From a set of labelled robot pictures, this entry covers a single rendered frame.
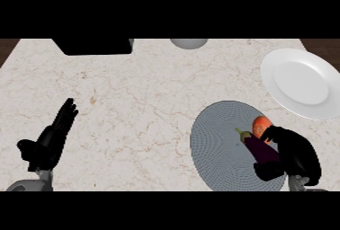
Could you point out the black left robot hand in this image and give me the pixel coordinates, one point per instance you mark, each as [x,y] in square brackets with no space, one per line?
[49,143]

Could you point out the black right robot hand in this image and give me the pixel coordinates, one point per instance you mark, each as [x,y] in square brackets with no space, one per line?
[299,152]

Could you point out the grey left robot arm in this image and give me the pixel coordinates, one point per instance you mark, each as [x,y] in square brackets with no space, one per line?
[33,182]

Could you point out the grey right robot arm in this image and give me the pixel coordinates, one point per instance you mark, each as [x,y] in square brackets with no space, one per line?
[301,184]

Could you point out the purple eggplant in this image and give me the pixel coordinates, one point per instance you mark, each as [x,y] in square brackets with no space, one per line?
[261,149]

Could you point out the grey round woven placemat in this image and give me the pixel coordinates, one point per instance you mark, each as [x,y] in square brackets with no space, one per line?
[221,146]

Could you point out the white round plate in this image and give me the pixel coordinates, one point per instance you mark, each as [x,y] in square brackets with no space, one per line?
[303,84]

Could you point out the orange round vegetable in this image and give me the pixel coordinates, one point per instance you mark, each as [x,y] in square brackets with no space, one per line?
[261,125]

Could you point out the black boxy appliance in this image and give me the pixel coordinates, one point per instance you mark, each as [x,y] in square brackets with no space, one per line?
[95,46]

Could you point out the grey round bowl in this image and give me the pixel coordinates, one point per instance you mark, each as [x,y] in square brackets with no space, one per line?
[190,43]

